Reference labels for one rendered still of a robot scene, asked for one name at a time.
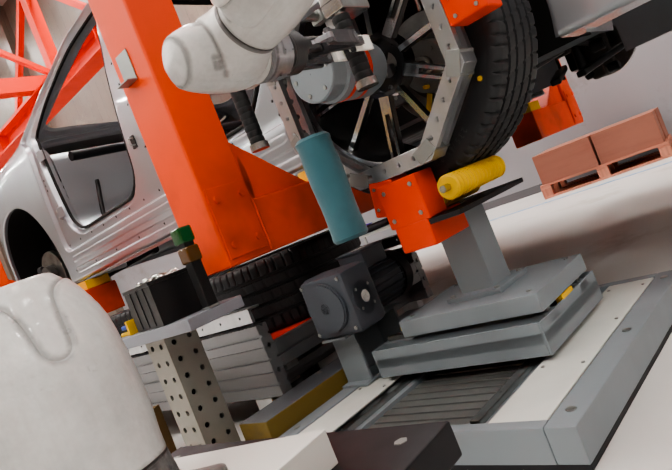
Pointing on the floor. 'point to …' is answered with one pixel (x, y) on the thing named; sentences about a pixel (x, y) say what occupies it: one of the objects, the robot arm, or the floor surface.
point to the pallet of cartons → (603, 153)
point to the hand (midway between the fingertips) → (351, 48)
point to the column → (192, 390)
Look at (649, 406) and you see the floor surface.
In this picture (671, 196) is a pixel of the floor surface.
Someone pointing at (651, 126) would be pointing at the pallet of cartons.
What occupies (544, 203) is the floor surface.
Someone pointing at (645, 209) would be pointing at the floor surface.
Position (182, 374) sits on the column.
